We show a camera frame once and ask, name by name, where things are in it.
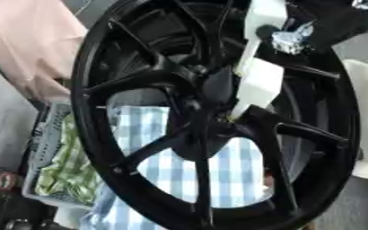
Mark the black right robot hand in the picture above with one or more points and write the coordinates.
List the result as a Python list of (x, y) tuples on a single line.
[(205, 140)]

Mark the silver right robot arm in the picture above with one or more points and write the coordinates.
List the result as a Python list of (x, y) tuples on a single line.
[(259, 86)]

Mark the black spoked wheel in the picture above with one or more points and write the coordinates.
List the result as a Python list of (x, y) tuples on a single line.
[(318, 185)]

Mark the green white checked cloth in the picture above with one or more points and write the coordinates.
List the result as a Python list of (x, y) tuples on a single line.
[(69, 176)]

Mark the grey plastic basket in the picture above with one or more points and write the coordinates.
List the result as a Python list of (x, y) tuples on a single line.
[(47, 134)]

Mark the pale pink cloth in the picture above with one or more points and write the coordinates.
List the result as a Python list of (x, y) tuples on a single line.
[(30, 45)]

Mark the red round disc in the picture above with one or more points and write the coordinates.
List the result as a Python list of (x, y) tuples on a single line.
[(5, 181)]

